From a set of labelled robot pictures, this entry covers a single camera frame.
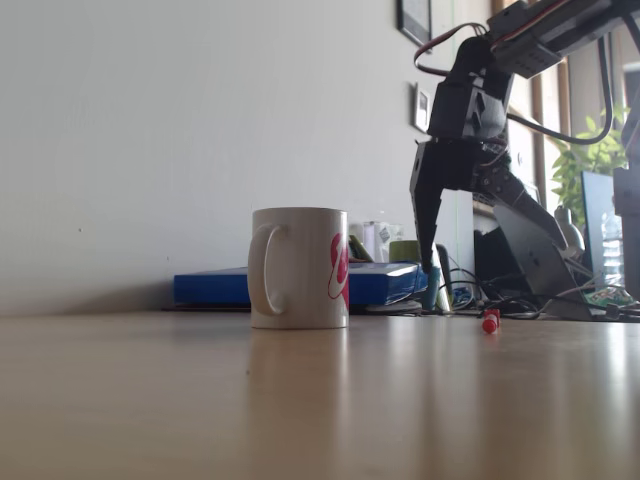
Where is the green potted plant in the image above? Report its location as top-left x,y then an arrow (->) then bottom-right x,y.
549,102 -> 634,226

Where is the white mug with pink logo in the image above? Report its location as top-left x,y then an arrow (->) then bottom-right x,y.
247,206 -> 350,331

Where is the black cable tangle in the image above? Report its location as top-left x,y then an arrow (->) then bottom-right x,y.
444,267 -> 551,320

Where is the teal cylinder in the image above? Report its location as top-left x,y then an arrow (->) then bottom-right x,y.
422,264 -> 444,311

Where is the small white picture frame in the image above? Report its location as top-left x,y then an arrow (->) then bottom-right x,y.
412,82 -> 432,134

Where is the thin servo wire bundle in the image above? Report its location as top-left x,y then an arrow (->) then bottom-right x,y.
413,22 -> 496,79

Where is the grey laptop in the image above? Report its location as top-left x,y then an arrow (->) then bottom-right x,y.
493,202 -> 594,321

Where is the blue binder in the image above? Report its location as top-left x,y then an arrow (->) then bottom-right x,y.
173,260 -> 430,307

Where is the large black picture frame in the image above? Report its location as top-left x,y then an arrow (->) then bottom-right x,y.
396,0 -> 434,49

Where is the dark computer monitor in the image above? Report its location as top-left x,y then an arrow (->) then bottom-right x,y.
580,170 -> 619,289

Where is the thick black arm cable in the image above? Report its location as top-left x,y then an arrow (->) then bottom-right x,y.
507,29 -> 617,147

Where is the green circuit board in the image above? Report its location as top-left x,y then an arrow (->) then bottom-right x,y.
585,287 -> 634,307

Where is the colourful small packet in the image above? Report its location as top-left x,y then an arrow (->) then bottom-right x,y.
348,234 -> 375,264

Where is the clear plastic container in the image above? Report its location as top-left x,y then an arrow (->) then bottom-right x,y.
362,219 -> 405,264

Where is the green cup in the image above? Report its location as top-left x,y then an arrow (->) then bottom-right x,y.
388,239 -> 421,264

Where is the clear plastic water bottle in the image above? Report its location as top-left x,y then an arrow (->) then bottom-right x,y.
599,209 -> 626,287

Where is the white desk lamp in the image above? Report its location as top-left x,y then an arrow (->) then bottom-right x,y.
552,204 -> 586,261

